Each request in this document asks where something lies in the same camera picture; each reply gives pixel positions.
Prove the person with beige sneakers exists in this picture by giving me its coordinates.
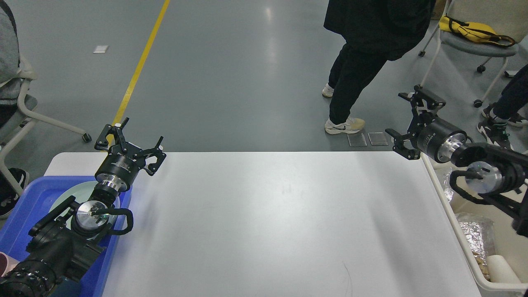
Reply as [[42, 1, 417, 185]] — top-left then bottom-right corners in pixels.
[[322, 0, 436, 134]]

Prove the left floor plate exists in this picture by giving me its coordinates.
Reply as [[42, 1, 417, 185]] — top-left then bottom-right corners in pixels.
[[347, 133, 368, 147]]

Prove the left grey office chair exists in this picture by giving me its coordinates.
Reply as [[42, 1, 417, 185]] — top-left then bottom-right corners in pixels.
[[0, 54, 91, 196]]

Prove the green plate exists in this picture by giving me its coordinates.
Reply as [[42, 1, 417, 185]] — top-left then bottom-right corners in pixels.
[[49, 181, 117, 238]]

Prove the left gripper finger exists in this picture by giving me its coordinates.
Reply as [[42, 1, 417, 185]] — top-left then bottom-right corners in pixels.
[[133, 137, 166, 176], [94, 117, 130, 156]]

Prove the right floor plate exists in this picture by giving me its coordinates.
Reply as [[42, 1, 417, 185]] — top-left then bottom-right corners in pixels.
[[368, 132, 389, 146]]

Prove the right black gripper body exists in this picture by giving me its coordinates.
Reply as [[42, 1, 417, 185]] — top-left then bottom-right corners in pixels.
[[415, 117, 467, 163]]

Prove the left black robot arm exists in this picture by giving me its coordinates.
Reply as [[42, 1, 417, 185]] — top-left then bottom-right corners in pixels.
[[1, 118, 166, 297]]

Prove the seated person grey sweater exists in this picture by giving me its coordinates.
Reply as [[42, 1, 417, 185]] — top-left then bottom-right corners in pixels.
[[0, 0, 21, 219]]

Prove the floor plate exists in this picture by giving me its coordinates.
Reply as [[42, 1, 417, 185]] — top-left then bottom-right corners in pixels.
[[347, 133, 368, 147], [368, 132, 389, 146]]

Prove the pink mug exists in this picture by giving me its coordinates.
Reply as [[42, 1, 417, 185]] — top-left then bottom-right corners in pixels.
[[0, 252, 19, 277]]

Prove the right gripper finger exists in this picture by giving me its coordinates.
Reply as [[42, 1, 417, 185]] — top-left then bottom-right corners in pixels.
[[385, 128, 422, 160], [398, 85, 446, 134]]

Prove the beige plastic bin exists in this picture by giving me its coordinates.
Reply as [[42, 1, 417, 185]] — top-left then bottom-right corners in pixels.
[[421, 154, 528, 297]]

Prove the foil tray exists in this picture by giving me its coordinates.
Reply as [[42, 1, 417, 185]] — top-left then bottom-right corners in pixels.
[[439, 170, 454, 203], [455, 212, 497, 260]]

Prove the yellow bag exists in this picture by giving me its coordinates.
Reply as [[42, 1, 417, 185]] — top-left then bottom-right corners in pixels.
[[439, 15, 516, 48]]

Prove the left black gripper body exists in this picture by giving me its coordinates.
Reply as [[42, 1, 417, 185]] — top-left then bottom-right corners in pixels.
[[94, 144, 145, 192]]

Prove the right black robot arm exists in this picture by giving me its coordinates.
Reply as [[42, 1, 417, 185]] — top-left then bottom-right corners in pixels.
[[385, 86, 528, 237]]

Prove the cardboard box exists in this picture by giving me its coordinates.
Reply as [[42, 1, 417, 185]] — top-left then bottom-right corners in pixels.
[[431, 0, 447, 20]]

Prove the white paper cup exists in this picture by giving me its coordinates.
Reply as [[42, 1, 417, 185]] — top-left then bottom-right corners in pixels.
[[486, 255, 521, 284]]

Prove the person with black sneakers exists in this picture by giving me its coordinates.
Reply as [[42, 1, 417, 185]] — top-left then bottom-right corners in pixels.
[[477, 65, 528, 150]]

